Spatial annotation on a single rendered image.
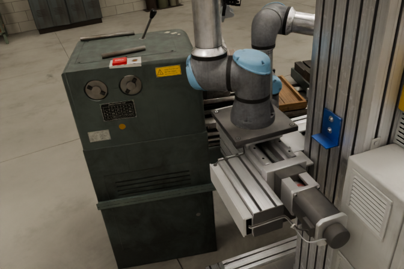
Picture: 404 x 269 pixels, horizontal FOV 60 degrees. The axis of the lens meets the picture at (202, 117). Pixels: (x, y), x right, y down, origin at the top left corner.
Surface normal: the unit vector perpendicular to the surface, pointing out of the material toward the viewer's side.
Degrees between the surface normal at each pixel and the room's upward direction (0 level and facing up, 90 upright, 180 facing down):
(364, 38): 90
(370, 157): 0
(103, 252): 0
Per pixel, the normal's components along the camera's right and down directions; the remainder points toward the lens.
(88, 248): -0.07, -0.86
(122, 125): 0.16, 0.48
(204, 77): -0.26, 0.47
